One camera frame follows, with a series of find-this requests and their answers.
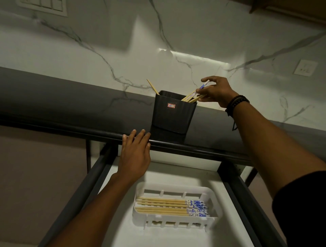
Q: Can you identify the black beaded bracelet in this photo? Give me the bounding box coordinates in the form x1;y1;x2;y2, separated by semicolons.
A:
225;95;250;131

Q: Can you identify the person's right forearm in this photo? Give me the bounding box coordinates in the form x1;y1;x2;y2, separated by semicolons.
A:
229;100;326;199

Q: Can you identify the person's left forearm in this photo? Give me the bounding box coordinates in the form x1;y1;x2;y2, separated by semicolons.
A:
47;173;138;247

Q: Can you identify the black shirt sleeve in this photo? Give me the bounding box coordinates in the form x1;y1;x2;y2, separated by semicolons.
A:
272;170;326;247

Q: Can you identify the white slotted plastic tray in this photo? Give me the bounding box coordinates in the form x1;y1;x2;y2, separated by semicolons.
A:
132;181;223;231

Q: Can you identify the black ribbed utensil holder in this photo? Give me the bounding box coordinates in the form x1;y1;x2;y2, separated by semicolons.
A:
152;90;198;135

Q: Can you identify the white wall socket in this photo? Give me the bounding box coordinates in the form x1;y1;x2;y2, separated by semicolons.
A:
293;59;319;77

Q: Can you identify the person's right hand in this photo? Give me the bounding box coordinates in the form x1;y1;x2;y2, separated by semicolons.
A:
196;76;239;109

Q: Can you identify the pile of patterned chopsticks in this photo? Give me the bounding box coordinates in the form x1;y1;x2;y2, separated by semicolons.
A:
134;196;210;217

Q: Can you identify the white switch plate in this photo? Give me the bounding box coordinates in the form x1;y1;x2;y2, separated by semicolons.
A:
16;0;68;17

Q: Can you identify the person's left hand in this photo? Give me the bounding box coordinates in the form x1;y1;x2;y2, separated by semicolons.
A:
116;129;151;183

